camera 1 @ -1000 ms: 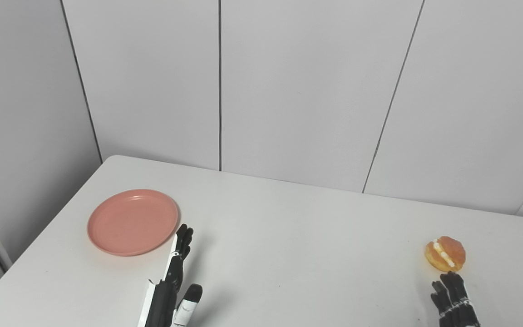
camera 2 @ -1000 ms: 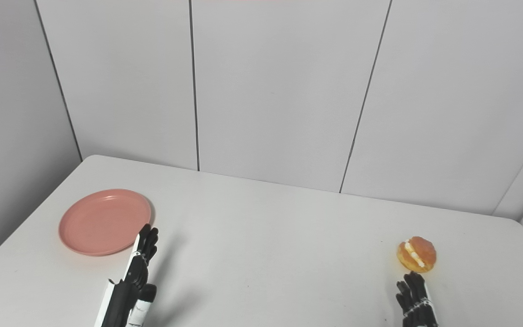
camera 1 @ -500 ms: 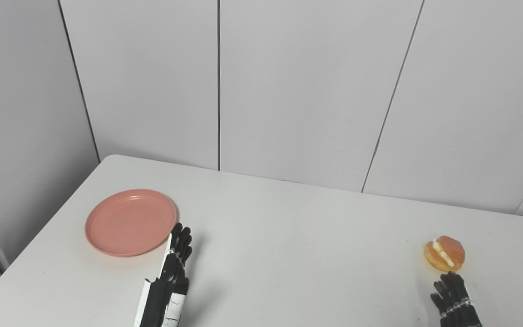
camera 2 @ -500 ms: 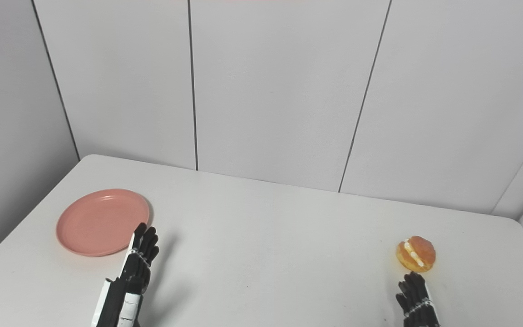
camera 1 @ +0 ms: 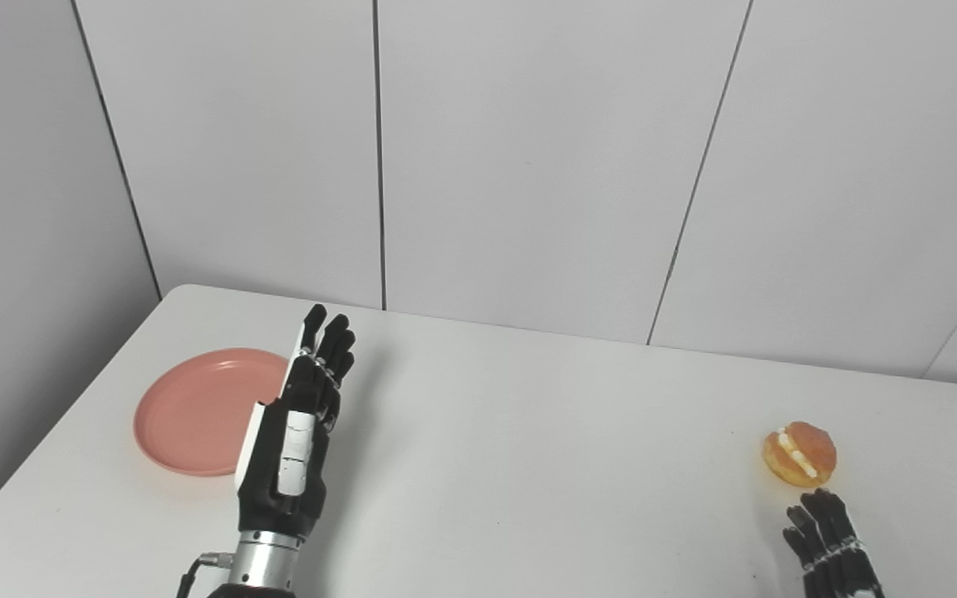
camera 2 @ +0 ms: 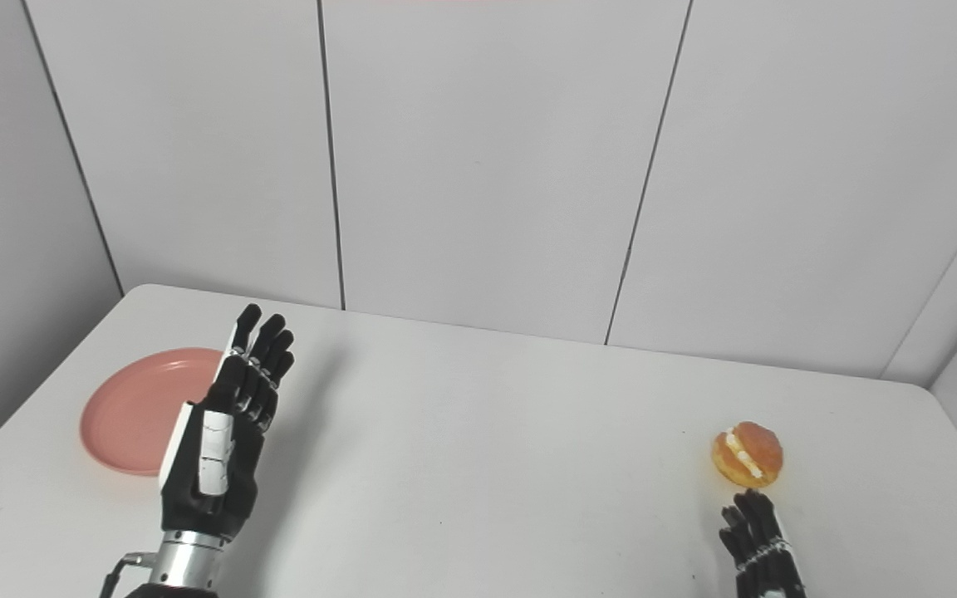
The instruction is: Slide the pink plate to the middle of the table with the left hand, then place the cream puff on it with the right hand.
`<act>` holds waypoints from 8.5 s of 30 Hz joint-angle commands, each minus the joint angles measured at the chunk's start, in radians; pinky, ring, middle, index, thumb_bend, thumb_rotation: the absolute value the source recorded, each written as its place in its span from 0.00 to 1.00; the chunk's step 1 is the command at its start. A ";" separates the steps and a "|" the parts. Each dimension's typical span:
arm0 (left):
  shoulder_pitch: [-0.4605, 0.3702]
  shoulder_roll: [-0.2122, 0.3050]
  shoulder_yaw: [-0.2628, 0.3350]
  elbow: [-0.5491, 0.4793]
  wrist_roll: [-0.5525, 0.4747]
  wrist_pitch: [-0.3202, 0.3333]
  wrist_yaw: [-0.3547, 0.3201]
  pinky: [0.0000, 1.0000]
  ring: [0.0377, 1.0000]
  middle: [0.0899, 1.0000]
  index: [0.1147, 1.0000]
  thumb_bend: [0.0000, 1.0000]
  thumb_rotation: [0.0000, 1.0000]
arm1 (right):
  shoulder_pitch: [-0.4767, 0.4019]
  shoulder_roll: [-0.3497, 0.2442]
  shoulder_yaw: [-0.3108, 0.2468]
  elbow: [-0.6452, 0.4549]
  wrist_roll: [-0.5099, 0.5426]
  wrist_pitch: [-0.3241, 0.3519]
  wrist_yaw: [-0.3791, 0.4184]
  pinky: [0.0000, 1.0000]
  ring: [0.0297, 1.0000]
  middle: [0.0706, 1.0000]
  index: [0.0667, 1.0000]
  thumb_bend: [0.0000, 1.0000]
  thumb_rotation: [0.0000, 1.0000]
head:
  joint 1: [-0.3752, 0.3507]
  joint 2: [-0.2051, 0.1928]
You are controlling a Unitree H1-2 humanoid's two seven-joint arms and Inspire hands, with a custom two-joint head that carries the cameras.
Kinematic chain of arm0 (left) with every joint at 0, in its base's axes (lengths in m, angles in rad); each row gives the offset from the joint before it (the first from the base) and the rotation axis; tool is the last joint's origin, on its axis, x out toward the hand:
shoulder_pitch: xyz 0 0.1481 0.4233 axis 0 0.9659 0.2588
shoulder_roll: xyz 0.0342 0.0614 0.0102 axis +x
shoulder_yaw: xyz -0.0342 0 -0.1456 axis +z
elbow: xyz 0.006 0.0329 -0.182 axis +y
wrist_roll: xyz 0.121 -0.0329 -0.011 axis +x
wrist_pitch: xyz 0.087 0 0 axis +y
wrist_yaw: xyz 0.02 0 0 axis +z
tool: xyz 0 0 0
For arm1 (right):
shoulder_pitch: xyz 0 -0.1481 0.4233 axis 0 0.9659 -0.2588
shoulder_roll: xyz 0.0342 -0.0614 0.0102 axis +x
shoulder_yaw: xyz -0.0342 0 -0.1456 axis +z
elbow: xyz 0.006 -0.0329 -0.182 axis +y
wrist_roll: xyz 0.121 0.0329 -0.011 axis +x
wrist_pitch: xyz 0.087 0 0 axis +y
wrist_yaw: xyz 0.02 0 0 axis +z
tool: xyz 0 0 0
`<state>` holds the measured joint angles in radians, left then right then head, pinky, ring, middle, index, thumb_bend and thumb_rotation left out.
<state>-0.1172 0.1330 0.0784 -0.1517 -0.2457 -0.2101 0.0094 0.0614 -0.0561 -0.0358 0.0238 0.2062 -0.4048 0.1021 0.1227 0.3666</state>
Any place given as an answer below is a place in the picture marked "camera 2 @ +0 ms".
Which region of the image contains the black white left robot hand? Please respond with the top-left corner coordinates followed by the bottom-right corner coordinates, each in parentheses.
top-left (159, 304), bottom-right (296, 542)

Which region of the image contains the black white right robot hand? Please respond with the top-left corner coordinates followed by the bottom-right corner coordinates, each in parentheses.
top-left (719, 490), bottom-right (807, 598)

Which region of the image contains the pink round plate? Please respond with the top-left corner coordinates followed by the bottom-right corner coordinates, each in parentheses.
top-left (80, 348), bottom-right (226, 477)

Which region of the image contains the cream puff pastry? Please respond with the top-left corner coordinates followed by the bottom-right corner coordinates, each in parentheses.
top-left (711, 422), bottom-right (783, 489)

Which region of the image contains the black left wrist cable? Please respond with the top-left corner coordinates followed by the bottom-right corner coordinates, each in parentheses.
top-left (99, 552), bottom-right (157, 598)

